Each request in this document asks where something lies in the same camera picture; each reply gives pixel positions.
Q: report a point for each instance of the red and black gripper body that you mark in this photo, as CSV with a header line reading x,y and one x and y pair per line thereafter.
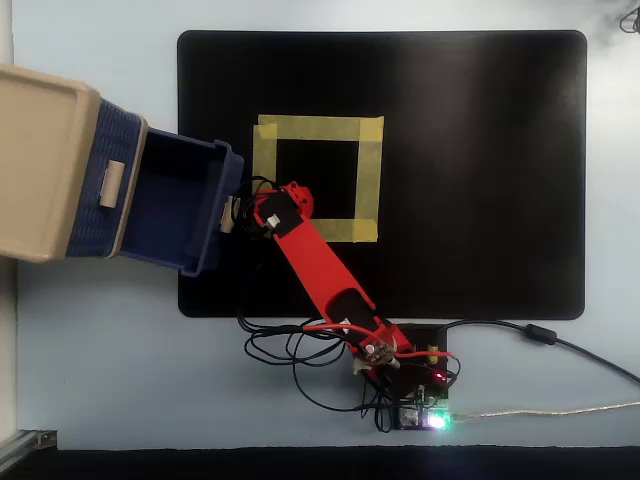
x,y
280,207

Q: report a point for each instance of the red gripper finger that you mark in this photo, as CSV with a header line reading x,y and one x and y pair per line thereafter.
x,y
301,197

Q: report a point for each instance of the blue woven drawer taped knob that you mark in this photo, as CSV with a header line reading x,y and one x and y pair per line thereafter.
x,y
170,200

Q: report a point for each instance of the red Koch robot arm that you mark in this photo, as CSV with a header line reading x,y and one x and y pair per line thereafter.
x,y
320,265

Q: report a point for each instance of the blue woven drawer plain knob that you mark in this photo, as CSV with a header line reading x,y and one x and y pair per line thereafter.
x,y
90,200

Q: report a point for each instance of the beige plastic drawer cabinet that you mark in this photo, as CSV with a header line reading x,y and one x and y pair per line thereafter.
x,y
40,165

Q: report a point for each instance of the yellow masking tape strip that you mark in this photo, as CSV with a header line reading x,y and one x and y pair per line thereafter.
x,y
370,180
320,128
264,160
345,230

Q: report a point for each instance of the black table mat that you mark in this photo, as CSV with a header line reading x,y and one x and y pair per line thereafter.
x,y
475,175

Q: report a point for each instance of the robot controller board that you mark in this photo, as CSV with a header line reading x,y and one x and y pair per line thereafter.
x,y
415,417

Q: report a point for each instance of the black backdrop cloth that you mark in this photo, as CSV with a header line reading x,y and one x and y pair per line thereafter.
x,y
300,467

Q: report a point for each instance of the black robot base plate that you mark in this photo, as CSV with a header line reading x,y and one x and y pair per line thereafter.
x,y
425,335

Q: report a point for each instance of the aluminium frame post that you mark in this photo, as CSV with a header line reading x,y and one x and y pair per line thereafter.
x,y
25,442

